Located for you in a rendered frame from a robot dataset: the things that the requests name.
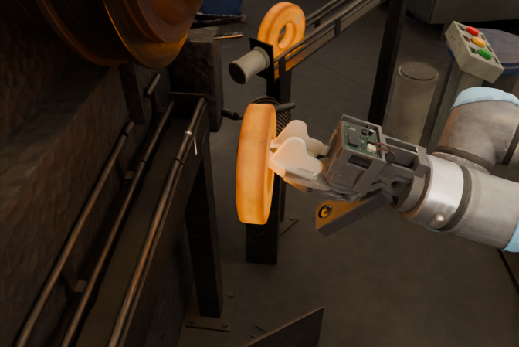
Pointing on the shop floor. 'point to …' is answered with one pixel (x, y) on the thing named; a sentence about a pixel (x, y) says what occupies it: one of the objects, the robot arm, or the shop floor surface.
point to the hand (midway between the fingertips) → (259, 151)
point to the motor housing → (263, 249)
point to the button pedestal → (463, 73)
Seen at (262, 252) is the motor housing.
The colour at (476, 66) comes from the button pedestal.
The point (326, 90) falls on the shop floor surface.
